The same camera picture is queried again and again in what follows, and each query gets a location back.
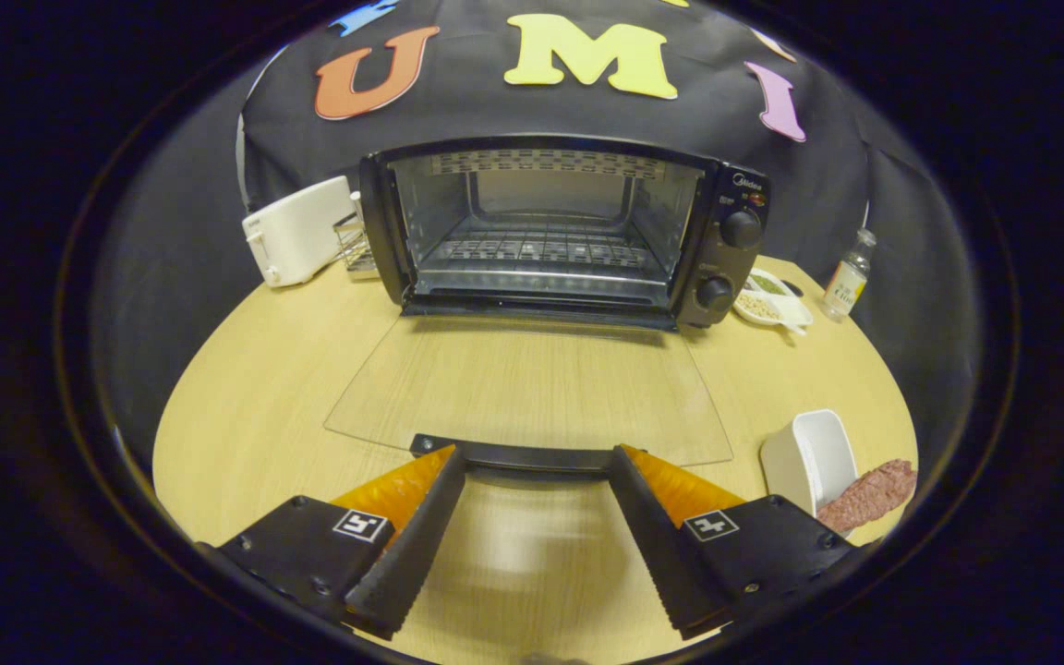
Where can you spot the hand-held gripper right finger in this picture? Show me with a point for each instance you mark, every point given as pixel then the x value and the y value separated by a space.
pixel 657 545

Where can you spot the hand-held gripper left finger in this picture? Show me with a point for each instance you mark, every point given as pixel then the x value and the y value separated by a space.
pixel 421 545

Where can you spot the red-brown meat steak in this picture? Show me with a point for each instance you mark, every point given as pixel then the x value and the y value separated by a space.
pixel 869 494

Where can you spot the black toaster oven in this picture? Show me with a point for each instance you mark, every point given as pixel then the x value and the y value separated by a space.
pixel 737 268

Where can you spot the white bread toaster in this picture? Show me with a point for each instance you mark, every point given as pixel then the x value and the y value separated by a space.
pixel 296 231

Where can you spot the white rectangular tray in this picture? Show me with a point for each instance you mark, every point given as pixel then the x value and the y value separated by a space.
pixel 818 453

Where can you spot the white divided dish with beans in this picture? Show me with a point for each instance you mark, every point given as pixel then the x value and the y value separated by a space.
pixel 763 303

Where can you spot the small black round cap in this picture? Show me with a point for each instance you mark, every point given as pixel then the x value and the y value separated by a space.
pixel 793 288

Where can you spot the clear glass bottle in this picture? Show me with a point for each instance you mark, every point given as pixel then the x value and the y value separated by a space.
pixel 848 282

